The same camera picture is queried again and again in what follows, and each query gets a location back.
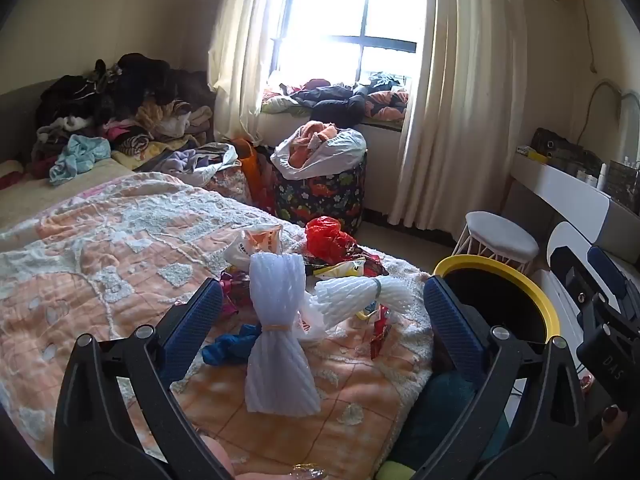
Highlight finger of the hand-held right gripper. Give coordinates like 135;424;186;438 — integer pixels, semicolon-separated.
549;246;601;326
587;245;628;301

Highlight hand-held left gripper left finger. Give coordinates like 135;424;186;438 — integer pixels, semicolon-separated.
53;277;236;480

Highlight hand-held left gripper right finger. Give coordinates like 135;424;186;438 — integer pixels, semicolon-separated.
422;275;591;480

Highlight blue bag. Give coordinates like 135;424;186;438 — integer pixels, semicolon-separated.
201;324;261;367

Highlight yellow rimmed black bin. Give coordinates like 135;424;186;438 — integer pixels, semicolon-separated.
432;255;561;376

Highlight red shiny snack wrapper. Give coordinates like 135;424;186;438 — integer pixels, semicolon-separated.
370;305;394;361

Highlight tall white foam net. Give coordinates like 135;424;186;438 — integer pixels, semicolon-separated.
245;252;322;417

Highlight white plastic bag orange print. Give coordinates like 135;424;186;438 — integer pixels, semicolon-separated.
223;223;283;273

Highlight dark purple snack wrapper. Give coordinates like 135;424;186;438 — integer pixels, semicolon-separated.
356;249;386;276

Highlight short white foam net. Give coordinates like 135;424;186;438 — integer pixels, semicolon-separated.
310;276;416;333

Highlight yellow snack packet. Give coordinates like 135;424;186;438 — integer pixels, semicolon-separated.
314;257;368;281

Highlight red plastic bag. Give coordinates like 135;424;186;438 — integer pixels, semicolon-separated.
305;216;358;266

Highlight person's right hand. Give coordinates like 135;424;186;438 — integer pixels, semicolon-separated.
580;379;628;443

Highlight person's left hand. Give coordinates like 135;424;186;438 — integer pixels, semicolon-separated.
200;432;328;480

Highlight white round stool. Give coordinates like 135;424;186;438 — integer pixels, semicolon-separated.
452;211;541;276

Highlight clear cosmetics organizer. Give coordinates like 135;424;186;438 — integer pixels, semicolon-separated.
600;157;640;201

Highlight person's teal trouser leg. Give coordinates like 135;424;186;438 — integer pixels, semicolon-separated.
390;370;511;467

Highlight white dressing table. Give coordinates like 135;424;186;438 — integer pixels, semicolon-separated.
510;152;640;311

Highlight orange white blanket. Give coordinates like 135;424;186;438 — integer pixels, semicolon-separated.
0;172;436;480

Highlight dark handbag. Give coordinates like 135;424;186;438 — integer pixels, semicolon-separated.
530;127;603;176

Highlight silver framed mirror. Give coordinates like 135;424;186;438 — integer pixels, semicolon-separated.
617;89;640;161

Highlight lavender cloth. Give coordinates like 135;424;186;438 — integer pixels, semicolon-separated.
150;147;201;177

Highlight dinosaur print laundry basket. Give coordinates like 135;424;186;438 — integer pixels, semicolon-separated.
272;150;368;236

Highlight white bag of clothes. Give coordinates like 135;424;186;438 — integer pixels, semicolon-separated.
270;121;367;181

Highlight bed with beige sheet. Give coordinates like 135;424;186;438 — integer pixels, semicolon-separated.
0;79;151;233

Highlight cream curtain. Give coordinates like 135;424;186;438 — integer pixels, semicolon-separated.
387;0;528;233
207;0;306;143

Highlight light blue cloth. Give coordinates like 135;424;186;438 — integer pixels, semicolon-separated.
48;135;111;186

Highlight pile of clothes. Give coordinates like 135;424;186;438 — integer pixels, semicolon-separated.
32;52;216;186

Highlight clothes on window sill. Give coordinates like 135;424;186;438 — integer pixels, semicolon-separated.
260;72;411;123

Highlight window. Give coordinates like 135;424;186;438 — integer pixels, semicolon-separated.
270;0;433;90

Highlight grey curved cable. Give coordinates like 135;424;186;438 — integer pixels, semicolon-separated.
577;79;626;146

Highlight thin wall cord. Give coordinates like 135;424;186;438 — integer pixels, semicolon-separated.
580;0;599;76

